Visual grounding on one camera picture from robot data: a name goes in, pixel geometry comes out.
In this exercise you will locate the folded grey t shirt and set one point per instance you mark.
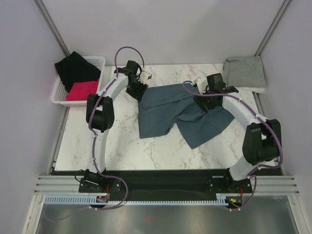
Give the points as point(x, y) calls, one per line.
point(246, 72)

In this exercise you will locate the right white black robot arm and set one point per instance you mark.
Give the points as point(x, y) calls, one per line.
point(262, 140)

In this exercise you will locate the white slotted cable duct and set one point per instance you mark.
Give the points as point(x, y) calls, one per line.
point(97, 200)

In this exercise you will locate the black t shirt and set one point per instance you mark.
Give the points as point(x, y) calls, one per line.
point(74, 68)

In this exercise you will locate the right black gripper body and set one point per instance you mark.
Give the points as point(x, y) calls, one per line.
point(207, 101)

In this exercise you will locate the left corner aluminium post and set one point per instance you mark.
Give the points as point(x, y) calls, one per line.
point(52, 27)

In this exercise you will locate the right corner aluminium post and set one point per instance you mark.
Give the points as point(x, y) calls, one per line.
point(273, 26)

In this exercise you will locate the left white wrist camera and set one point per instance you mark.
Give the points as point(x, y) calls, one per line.
point(146, 75)

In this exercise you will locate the corner aluminium post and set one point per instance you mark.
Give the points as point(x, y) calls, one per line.
point(52, 27)
point(273, 26)

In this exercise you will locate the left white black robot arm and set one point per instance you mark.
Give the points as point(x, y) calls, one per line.
point(100, 114)

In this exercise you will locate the aluminium rail frame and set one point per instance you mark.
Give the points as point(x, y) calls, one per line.
point(266, 185)

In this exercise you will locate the pink red t shirt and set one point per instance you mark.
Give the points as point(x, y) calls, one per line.
point(80, 91)

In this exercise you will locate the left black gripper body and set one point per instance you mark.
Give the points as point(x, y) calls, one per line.
point(137, 87)

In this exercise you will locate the blue grey t shirt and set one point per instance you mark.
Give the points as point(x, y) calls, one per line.
point(165, 106)

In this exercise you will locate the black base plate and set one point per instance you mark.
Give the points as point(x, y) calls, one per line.
point(163, 183)

